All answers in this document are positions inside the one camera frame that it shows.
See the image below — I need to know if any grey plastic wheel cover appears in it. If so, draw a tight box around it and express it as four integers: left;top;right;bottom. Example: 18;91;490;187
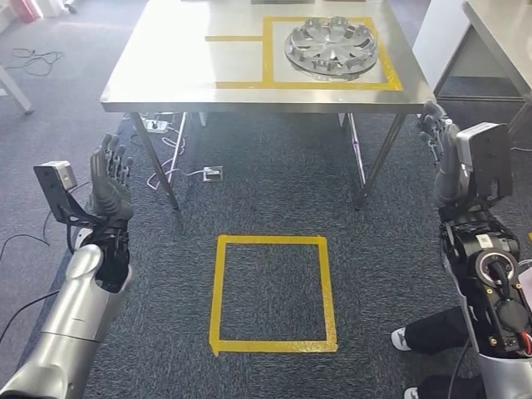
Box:
284;16;379;78

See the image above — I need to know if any white table leg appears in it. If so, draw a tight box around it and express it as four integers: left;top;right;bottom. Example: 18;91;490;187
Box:
0;66;34;116

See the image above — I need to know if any red object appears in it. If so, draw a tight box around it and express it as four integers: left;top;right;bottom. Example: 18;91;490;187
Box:
10;0;38;23

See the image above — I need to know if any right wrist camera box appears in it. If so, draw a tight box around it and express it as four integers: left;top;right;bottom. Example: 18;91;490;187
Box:
456;121;513;202

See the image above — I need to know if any white cable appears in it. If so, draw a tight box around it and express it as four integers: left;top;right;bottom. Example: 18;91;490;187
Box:
146;112;204;191

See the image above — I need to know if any steel workbench table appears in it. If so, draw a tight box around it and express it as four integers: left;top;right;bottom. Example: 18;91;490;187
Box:
100;0;435;211

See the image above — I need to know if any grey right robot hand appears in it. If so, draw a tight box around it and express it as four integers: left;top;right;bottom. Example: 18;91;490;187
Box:
417;101;469;209

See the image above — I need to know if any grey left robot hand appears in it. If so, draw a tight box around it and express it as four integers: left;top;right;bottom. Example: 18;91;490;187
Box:
89;133;135;221

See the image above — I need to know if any white power strip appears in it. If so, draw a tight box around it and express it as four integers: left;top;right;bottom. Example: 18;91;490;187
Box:
141;112;176;135

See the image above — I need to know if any person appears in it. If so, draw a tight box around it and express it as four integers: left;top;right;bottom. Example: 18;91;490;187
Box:
390;305;485;399

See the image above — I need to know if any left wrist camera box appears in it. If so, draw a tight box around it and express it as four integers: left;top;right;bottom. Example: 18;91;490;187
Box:
32;160;97;227

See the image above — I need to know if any yellow tape outline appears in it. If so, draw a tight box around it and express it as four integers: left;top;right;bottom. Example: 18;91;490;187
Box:
204;15;404;92

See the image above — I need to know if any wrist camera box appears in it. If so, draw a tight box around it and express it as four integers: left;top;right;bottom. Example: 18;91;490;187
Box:
32;160;97;227
456;121;513;202

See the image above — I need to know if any black cable tangle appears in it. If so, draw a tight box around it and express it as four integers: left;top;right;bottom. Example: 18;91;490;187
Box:
5;48;65;77

